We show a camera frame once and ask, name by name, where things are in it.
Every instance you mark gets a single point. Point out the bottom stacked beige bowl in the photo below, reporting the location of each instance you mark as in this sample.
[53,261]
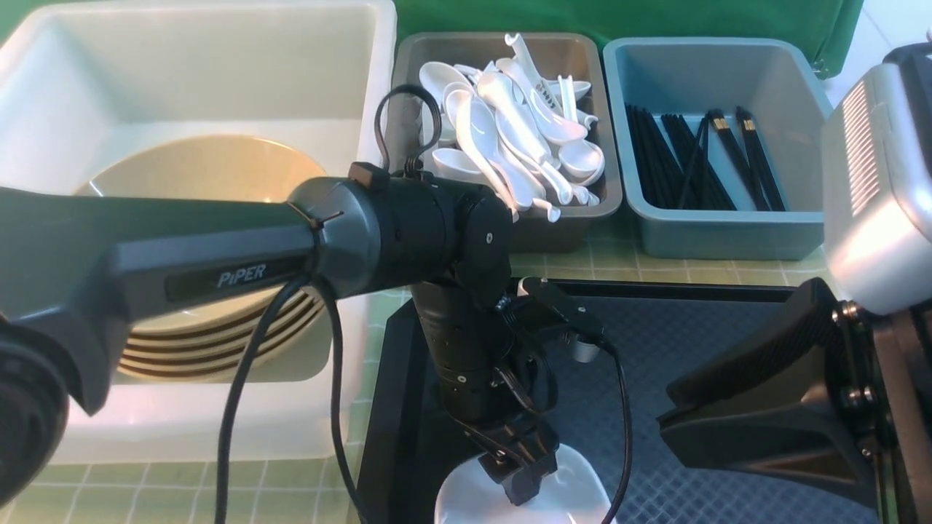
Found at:
[302,357]

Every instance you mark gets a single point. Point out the beige noodle bowl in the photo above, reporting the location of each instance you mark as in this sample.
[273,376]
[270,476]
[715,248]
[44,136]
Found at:
[209,167]

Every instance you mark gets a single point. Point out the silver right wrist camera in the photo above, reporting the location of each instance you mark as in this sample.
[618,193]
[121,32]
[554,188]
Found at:
[875,150]

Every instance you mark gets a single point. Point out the bundle of black chopsticks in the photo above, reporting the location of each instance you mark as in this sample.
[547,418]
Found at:
[661,146]

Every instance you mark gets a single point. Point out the black plastic serving tray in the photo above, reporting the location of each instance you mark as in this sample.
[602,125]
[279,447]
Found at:
[663,331]

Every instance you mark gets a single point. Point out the white ceramic soup spoon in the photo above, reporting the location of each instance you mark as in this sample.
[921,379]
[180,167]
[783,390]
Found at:
[554,127]

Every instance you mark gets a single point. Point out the pile of white spoons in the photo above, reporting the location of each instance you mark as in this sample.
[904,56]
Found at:
[487,134]

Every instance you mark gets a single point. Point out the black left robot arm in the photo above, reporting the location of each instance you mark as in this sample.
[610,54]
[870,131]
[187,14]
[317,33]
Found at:
[79,272]

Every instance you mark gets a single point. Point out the grey plastic spoon bin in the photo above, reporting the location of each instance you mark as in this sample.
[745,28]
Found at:
[553,53]

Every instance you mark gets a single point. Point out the large white plastic tub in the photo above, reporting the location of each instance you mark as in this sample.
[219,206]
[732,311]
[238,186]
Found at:
[85,85]

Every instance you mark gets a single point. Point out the green fabric backdrop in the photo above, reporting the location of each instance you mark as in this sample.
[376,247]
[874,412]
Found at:
[821,30]

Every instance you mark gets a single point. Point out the black chopstick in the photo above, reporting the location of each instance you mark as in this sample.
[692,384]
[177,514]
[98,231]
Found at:
[690,169]

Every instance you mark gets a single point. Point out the white square dish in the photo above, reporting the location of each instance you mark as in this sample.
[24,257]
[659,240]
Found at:
[574,494]

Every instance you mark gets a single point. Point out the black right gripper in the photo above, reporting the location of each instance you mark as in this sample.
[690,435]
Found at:
[824,394]

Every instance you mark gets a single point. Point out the black chopstick pair gold band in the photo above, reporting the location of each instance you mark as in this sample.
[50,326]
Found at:
[745,149]

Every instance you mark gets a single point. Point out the blue plastic chopstick bin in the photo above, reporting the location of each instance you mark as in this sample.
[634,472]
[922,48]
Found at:
[689,76]

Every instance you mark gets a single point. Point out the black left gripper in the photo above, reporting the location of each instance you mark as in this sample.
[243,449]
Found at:
[495,383]

